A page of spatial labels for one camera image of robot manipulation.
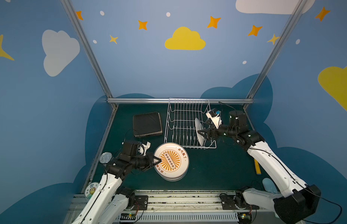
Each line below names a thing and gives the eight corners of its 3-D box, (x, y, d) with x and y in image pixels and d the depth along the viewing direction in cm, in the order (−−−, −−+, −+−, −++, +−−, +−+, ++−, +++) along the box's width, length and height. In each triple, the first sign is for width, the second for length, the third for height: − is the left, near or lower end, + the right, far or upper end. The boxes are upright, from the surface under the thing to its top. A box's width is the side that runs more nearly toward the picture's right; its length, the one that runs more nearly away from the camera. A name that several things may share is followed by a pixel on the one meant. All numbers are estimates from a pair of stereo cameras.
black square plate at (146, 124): (134, 138, 100) (133, 136, 98) (133, 117, 113) (133, 115, 111) (162, 134, 103) (162, 132, 101) (158, 113, 116) (158, 111, 114)
